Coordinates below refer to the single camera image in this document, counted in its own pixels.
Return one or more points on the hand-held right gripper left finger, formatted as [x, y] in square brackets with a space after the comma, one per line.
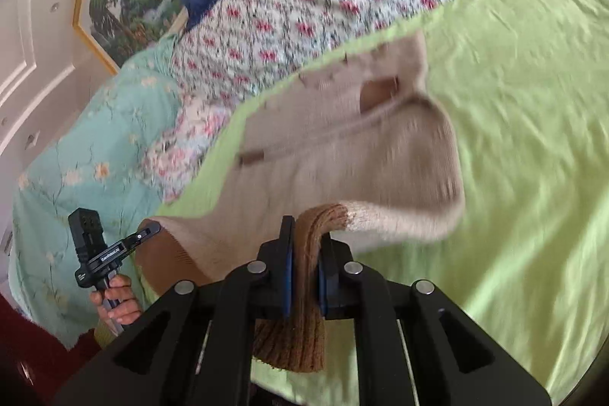
[287, 273]

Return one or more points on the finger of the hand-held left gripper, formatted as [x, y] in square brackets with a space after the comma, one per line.
[146, 231]

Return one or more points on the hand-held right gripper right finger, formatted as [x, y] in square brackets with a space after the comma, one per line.
[322, 287]

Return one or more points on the beige knit sweater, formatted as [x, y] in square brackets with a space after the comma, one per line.
[342, 158]

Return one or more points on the person's left hand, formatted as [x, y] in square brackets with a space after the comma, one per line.
[116, 303]

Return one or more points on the turquoise floral bedding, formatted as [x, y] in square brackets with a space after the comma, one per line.
[95, 149]

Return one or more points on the green bed sheet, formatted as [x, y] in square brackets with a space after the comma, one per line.
[523, 149]

